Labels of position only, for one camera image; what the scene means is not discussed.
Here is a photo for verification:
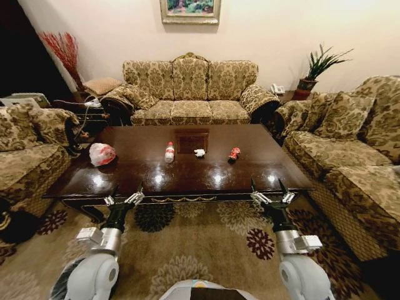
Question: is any beige checked cushion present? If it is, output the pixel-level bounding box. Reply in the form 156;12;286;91
83;77;124;96

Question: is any dark wooden coffee table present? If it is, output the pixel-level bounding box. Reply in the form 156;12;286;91
42;124;315;224

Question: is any white red plastic bag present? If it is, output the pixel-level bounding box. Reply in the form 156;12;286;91
89;142;117;168

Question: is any black trash bin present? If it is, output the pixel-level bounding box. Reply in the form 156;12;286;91
0;199;36;245

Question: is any floral patterned rug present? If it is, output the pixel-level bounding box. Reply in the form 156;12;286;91
0;192;384;300

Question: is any white robot front shell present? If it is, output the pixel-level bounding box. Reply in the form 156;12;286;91
158;279;251;300

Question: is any dark wooden side table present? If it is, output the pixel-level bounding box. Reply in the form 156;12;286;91
52;92;109;132

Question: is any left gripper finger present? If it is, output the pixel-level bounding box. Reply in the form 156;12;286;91
104;184;120;207
124;182;146;206

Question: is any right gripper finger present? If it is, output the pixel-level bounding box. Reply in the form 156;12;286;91
250;177;268;205
277;177;296;204

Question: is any clear plastic bottle red label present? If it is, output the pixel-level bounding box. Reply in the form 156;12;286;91
164;141;175;163

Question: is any framed landscape painting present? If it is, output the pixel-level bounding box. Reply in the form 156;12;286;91
159;0;222;26

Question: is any floral armchair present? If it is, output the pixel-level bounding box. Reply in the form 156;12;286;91
0;102;81;217

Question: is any potted green plant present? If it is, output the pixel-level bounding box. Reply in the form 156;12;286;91
294;43;354;101

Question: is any long floral sofa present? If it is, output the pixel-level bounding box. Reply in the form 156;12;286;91
274;74;400;263

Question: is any small floral cushion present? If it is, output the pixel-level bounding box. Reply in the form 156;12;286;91
0;104;41;152

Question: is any three-seat floral sofa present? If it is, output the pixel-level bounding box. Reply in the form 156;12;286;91
99;52;281;127

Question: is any red dried plant bunch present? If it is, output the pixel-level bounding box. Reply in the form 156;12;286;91
38;31;87;92

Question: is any white power strip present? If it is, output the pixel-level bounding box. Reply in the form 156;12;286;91
82;96;103;109

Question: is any large floral cushion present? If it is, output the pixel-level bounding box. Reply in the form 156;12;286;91
313;91;376;140

